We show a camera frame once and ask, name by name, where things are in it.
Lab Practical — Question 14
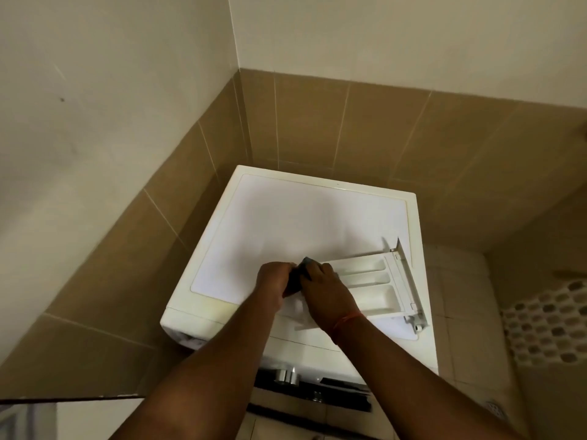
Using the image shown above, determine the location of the person's left hand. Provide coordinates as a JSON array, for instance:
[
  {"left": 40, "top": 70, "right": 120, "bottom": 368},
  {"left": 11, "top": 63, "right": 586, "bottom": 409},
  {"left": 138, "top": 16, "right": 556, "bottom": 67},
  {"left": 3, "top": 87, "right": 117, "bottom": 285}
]
[{"left": 254, "top": 262, "right": 299, "bottom": 313}]

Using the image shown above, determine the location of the person's right hand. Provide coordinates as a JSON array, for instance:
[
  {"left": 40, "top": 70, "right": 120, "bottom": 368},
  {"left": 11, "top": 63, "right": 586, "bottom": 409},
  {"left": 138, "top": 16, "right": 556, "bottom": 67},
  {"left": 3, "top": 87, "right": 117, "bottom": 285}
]
[{"left": 300, "top": 262, "right": 364, "bottom": 336}]

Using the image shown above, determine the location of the blue cloth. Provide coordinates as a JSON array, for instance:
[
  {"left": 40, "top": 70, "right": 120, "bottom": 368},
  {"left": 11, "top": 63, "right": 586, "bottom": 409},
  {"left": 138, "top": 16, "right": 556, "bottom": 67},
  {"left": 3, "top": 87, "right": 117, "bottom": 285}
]
[{"left": 285, "top": 256, "right": 318, "bottom": 298}]

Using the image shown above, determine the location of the white washing machine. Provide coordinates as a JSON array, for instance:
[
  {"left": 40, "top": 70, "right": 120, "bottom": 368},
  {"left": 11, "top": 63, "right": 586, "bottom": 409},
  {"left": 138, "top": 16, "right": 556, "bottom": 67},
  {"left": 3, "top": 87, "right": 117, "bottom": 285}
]
[{"left": 159, "top": 165, "right": 440, "bottom": 414}]

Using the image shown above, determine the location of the person's right forearm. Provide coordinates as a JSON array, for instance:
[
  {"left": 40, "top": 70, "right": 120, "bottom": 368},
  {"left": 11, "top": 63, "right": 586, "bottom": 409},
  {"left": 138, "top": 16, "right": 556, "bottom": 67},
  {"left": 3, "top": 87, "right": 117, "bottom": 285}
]
[{"left": 334, "top": 315, "right": 523, "bottom": 440}]

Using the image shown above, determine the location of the person's left forearm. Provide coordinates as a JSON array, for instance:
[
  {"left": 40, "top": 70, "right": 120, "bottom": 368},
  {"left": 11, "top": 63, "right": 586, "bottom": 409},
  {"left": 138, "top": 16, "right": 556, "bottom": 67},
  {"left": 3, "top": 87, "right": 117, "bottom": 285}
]
[{"left": 109, "top": 293, "right": 285, "bottom": 440}]

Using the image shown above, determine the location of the red thread wristband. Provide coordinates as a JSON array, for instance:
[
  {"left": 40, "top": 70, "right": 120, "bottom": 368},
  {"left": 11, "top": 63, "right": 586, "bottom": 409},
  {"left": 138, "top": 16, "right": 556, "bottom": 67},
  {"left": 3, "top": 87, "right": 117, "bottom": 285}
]
[{"left": 330, "top": 311, "right": 367, "bottom": 345}]

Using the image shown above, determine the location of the dark door frame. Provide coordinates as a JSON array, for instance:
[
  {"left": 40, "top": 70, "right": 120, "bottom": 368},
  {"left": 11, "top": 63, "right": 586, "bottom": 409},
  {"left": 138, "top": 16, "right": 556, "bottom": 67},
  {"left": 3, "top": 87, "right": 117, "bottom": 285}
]
[{"left": 0, "top": 394, "right": 147, "bottom": 406}]

